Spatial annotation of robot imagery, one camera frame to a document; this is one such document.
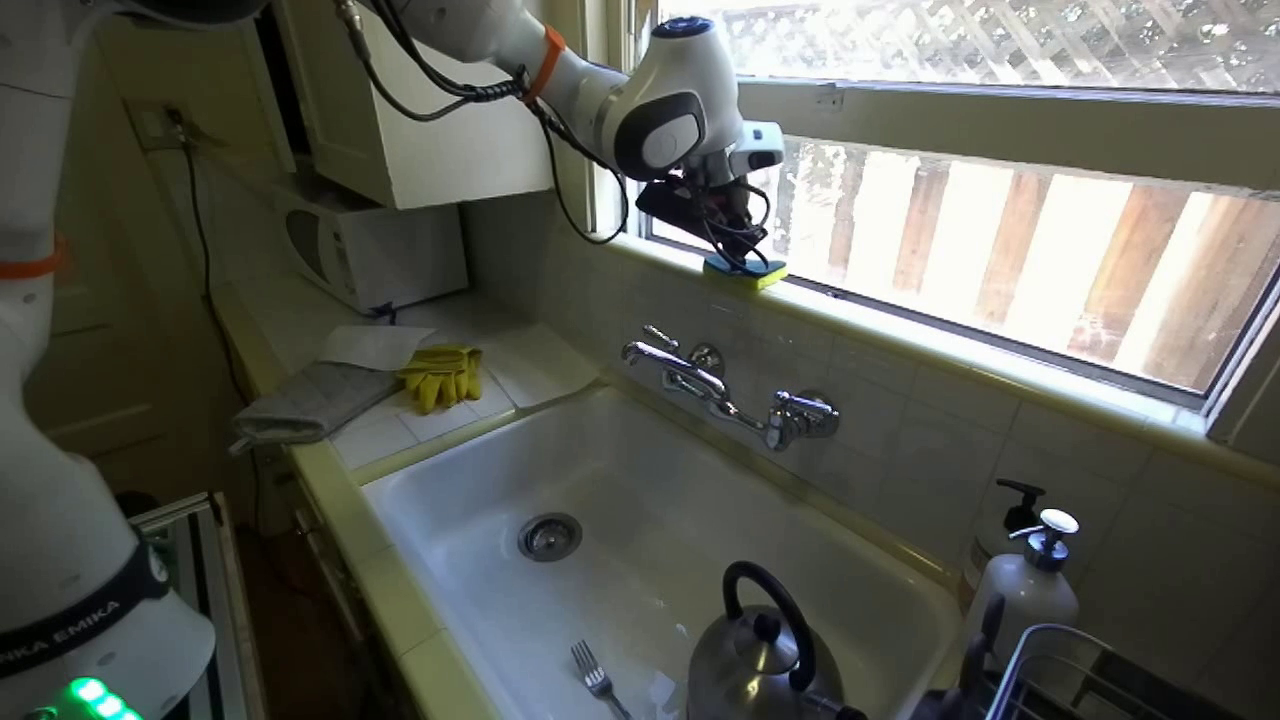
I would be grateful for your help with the dark pump soap bottle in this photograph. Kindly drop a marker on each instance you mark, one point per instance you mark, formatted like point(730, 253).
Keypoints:
point(1013, 515)

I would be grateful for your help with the dish drying rack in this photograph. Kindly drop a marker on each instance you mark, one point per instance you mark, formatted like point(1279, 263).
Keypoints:
point(1062, 675)

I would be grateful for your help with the yellow rubber glove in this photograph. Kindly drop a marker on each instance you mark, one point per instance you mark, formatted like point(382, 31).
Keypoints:
point(442, 377)

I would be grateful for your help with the white soap dispenser bottle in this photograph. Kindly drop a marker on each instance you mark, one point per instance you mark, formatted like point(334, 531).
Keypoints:
point(1020, 588)

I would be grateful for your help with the steel kettle black handle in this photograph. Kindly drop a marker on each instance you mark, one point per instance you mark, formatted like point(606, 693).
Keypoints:
point(762, 663)

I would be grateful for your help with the white ceramic sink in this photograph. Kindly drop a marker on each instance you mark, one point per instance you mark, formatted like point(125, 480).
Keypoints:
point(661, 522)

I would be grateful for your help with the window with white frame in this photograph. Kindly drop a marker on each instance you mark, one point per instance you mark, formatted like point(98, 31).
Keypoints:
point(1083, 191)

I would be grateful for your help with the grey folded towel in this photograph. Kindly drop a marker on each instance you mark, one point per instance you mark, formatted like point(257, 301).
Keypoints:
point(309, 406)

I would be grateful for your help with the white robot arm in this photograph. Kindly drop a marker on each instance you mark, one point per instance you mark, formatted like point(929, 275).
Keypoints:
point(88, 626)

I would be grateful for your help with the sink drain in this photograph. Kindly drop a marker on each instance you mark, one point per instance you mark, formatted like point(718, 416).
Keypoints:
point(548, 536)

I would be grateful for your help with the yellow and blue sponge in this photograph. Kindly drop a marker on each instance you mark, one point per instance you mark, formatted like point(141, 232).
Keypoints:
point(744, 278)

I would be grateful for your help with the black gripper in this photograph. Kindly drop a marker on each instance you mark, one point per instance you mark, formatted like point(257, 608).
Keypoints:
point(712, 214)

